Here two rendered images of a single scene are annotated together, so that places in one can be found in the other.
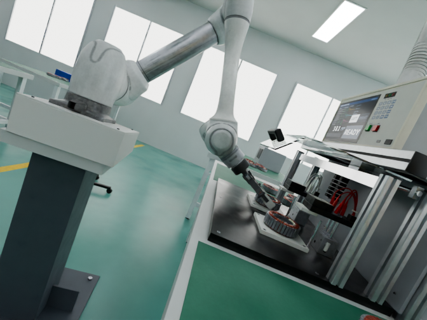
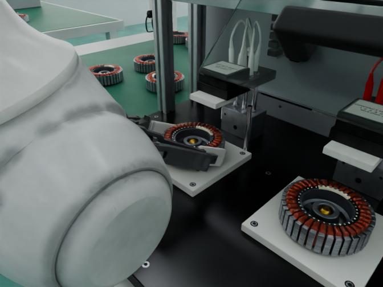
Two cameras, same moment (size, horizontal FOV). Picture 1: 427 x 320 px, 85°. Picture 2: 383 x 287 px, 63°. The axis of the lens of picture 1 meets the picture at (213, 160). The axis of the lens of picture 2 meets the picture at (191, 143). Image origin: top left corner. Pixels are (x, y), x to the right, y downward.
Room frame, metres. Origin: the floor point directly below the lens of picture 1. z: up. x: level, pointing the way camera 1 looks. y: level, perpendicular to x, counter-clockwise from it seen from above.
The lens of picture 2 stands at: (0.62, 0.05, 1.09)
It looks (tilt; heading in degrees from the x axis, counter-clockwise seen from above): 31 degrees down; 316
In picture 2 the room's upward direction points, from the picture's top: straight up
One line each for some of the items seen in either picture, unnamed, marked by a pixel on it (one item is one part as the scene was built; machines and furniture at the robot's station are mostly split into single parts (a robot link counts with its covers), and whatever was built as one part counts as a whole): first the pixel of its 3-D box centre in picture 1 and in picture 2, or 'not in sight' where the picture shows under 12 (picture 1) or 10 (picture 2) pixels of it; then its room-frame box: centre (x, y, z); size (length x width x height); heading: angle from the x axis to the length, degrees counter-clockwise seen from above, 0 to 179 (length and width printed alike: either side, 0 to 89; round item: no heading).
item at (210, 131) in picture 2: (267, 200); (192, 144); (0.96, -0.28, 0.80); 0.11 x 0.11 x 0.04
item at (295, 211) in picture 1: (298, 214); (243, 119); (0.96, -0.42, 0.80); 0.08 x 0.05 x 0.06; 0
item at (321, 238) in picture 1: (323, 242); (366, 169); (0.72, -0.42, 0.80); 0.08 x 0.05 x 0.06; 0
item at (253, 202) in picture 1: (265, 206); (192, 155); (0.96, -0.28, 0.78); 0.15 x 0.15 x 0.01; 0
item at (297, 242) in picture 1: (278, 230); (320, 226); (0.72, -0.28, 0.78); 0.15 x 0.15 x 0.01; 0
